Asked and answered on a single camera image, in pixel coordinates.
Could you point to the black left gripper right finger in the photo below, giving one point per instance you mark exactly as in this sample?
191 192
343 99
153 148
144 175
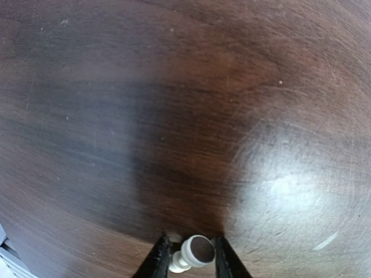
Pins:
227 262

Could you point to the white chess queen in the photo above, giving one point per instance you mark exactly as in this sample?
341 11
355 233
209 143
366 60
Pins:
196 252

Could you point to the aluminium front rail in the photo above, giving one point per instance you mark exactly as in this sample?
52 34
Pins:
11 264

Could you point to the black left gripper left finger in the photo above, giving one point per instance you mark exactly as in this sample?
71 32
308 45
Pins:
156 263

